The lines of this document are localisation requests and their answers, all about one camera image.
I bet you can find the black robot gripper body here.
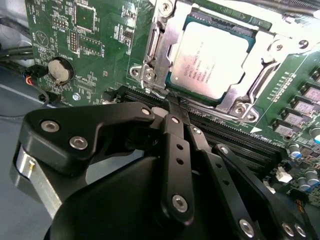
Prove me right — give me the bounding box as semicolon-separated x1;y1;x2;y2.
47;154;237;240

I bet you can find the metal socket cover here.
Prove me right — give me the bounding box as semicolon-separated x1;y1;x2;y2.
154;14;281;111

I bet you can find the metal locking lever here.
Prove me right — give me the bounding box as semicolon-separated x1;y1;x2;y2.
246;62;281;100
139;74;247;121

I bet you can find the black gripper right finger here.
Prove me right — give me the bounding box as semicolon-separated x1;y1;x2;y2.
177;97;312;240

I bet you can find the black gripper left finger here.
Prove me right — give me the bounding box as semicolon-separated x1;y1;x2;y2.
11;96;197;225

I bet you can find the silver topped CPU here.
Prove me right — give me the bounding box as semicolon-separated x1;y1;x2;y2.
166;8;273;103

